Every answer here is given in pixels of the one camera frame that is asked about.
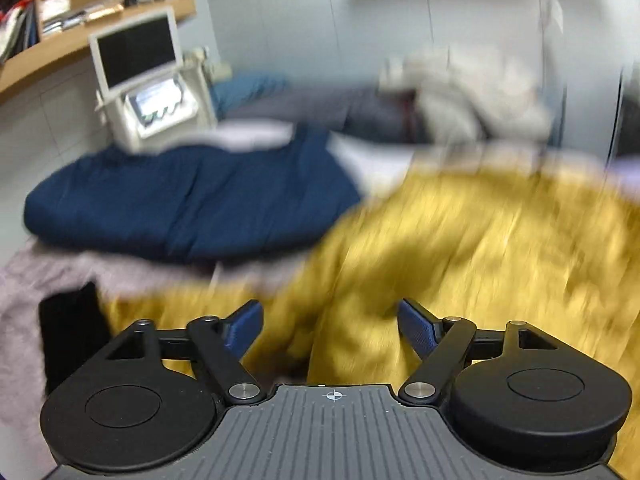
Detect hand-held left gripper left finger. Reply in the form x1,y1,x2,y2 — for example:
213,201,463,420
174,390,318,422
105,299,265,405

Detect yellow patterned cloth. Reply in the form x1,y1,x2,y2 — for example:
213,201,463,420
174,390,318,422
102,167,640,441

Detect wooden wall shelf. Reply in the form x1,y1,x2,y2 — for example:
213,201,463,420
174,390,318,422
0,0,196,103

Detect blue pillow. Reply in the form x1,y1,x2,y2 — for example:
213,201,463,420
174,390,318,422
214,74,290,112

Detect white machine with monitor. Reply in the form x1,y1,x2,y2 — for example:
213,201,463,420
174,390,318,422
89,7,218,152

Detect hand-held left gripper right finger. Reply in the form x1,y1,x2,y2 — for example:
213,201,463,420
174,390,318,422
396,298,561,405

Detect grey cloth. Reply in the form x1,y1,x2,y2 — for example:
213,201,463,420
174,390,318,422
225,85,431,143

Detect navy blue comforter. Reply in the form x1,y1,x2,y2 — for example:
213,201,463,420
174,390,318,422
24,127,363,263

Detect black cloth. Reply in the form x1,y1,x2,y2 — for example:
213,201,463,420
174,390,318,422
39,282,113,396

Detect beige quilted blanket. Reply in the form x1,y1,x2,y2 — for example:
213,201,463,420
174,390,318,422
380,45,553,141

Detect row of books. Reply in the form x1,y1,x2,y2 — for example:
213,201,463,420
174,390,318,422
0,0,181,63

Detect grey knitted blanket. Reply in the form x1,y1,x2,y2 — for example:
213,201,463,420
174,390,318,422
0,240,321,466

